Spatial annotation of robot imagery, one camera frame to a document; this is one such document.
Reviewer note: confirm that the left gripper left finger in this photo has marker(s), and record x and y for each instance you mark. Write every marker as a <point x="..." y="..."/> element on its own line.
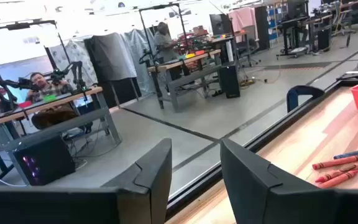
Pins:
<point x="141" y="193"/>

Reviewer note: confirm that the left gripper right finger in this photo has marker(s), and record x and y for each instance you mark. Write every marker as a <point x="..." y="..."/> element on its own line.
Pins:
<point x="259" y="193"/>

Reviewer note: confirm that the orange-red crayon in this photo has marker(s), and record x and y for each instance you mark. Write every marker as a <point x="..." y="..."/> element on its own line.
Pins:
<point x="339" y="179"/>
<point x="342" y="171"/>
<point x="340" y="162"/>

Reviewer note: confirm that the blue crayon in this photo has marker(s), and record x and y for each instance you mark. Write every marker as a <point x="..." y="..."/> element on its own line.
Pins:
<point x="357" y="152"/>

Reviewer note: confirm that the black bench robot arm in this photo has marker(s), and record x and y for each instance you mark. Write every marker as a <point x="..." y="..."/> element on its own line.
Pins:
<point x="76" y="70"/>
<point x="23" y="83"/>

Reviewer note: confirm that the wooden-top grey workbench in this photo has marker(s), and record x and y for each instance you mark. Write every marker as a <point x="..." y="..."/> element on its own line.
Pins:
<point x="194" y="77"/>
<point x="82" y="119"/>

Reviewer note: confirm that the black table clamp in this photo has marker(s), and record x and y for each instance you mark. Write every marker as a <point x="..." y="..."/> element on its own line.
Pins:
<point x="292" y="99"/>

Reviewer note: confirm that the black computer tower purple lights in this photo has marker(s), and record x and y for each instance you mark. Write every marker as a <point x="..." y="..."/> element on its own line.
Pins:
<point x="45" y="161"/>

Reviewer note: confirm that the person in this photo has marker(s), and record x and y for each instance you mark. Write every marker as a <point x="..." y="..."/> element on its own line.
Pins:
<point x="53" y="116"/>
<point x="165" y="43"/>

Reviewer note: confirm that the dark grey cover cloth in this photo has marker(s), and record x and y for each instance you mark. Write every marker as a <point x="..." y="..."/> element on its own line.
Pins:
<point x="110" y="56"/>

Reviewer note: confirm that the white roll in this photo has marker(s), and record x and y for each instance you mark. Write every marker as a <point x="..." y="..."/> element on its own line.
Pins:
<point x="229" y="51"/>

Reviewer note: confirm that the small yellow basket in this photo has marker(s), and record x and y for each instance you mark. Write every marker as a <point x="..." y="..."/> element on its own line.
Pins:
<point x="190" y="55"/>

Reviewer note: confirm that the grey tarpaulin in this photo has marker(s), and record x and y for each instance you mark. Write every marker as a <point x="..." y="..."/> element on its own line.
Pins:
<point x="138" y="46"/>

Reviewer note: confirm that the small red basket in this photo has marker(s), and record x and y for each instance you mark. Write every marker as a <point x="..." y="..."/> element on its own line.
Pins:
<point x="25" y="104"/>

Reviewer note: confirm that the patterned white cloth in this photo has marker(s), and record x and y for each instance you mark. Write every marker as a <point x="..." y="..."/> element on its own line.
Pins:
<point x="76" y="59"/>

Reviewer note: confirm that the small orange basket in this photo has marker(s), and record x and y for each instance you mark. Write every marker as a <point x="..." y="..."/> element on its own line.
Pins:
<point x="199" y="52"/>

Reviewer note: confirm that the black monitor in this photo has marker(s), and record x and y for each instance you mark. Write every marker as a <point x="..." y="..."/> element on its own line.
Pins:
<point x="219" y="25"/>

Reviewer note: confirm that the pink cloth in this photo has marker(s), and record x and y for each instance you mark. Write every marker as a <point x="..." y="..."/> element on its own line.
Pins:
<point x="242" y="20"/>

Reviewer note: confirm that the black standing desk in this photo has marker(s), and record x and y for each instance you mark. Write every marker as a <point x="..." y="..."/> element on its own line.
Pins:
<point x="294" y="20"/>

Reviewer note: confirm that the black aluminium table frame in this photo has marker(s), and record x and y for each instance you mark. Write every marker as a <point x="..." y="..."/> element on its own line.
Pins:
<point x="194" y="191"/>

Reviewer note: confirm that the black camera stand frame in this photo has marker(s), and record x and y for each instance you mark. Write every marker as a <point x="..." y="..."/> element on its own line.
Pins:
<point x="20" y="25"/>
<point x="162" y="6"/>

